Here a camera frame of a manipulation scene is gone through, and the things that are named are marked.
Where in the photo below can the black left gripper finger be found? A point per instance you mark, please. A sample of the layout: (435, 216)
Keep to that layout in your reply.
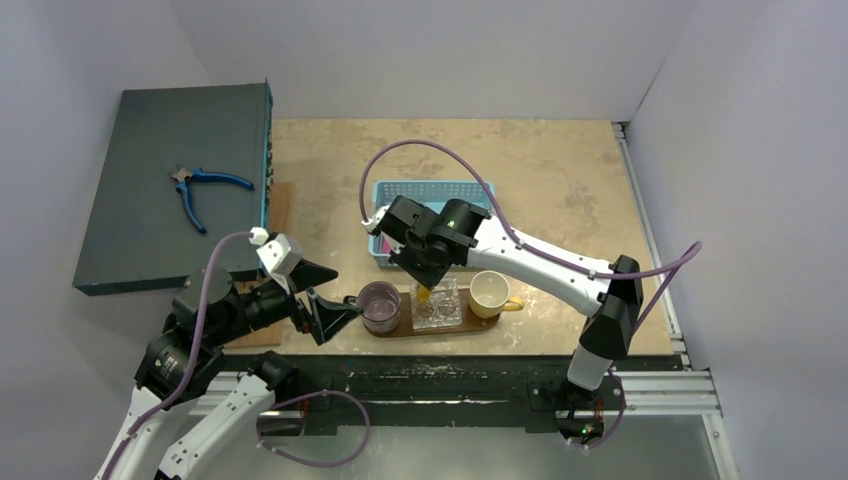
(327, 318)
(307, 274)

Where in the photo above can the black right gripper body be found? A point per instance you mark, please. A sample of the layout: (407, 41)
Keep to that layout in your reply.
(411, 258)

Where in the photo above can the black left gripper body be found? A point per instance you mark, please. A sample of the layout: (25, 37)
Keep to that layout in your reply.
(268, 304)

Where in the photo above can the yellow toothpaste tube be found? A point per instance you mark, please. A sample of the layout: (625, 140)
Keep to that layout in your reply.
(422, 293)

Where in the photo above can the clear textured glass dish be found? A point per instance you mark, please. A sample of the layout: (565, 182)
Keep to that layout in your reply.
(441, 309)

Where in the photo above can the purple mug with black handle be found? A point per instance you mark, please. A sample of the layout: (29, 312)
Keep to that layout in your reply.
(380, 303)

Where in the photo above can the yellow ceramic mug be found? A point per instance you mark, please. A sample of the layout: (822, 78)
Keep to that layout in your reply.
(490, 295)

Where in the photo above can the dark wooden oval tray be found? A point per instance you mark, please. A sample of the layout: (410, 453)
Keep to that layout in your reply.
(471, 323)

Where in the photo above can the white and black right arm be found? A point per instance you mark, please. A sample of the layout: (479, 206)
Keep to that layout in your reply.
(608, 294)

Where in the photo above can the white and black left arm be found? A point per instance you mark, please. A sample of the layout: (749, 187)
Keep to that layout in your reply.
(179, 365)

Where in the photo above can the light wooden board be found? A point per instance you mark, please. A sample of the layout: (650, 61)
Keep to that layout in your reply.
(280, 207)

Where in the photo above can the dark grey box blue edge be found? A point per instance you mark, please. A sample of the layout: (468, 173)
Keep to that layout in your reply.
(137, 237)

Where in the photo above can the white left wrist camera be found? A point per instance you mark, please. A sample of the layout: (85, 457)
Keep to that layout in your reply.
(278, 253)

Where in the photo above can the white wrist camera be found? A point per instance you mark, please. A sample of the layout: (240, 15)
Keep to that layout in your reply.
(278, 253)
(372, 224)

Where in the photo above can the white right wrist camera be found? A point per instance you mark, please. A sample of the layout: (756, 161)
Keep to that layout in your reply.
(372, 224)

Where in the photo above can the blue handled pliers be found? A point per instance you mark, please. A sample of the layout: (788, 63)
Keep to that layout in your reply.
(205, 194)

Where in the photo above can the aluminium extrusion rail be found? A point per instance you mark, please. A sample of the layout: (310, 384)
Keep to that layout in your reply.
(666, 393)

